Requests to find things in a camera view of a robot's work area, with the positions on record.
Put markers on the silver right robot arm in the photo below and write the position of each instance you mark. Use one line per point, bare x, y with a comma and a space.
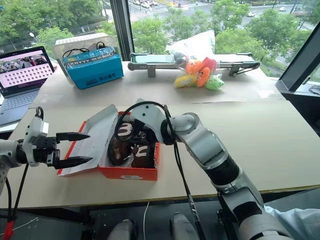
207, 140

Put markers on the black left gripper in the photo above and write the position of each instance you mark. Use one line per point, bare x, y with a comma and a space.
46, 150

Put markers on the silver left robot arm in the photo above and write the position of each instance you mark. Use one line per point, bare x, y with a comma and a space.
8, 151

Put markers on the dark slanted window beam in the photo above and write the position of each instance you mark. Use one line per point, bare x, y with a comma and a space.
300, 62

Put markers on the brown shoe with white print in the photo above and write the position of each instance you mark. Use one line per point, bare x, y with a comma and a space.
140, 156
117, 150

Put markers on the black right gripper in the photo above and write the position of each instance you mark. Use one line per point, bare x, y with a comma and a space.
141, 128

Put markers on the green plush toy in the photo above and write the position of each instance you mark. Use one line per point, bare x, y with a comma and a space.
214, 83

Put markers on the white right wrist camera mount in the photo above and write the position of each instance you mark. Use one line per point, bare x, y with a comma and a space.
150, 117

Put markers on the grey laptop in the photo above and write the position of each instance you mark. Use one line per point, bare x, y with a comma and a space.
17, 97

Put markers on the dark window frame pillar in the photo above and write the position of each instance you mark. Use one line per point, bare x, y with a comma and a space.
122, 27

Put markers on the small grey conveyor belt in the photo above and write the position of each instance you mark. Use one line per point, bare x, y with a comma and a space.
150, 60

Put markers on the blue box in plastic bin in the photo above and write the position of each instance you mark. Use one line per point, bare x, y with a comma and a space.
82, 40

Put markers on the clear plastic bag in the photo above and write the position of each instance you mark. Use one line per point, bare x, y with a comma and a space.
197, 45

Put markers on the yellow plush toy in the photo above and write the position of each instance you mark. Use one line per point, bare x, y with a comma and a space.
184, 81

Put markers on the orange shoebox with lid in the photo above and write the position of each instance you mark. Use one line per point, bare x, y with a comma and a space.
130, 173

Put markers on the orange plush toy with face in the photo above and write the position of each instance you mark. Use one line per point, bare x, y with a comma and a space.
203, 76

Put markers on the grey rounded shape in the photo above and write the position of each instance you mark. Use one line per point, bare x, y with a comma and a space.
123, 230
182, 226

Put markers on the red plush toy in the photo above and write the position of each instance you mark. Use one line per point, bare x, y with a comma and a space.
210, 63

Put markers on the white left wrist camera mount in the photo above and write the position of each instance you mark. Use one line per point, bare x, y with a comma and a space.
37, 130

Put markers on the blue cardboard box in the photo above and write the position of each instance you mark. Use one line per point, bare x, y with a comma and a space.
96, 71

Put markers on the light blue cloth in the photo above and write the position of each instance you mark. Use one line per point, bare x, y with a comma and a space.
297, 222

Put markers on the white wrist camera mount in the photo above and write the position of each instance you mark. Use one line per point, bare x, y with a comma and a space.
150, 117
37, 130

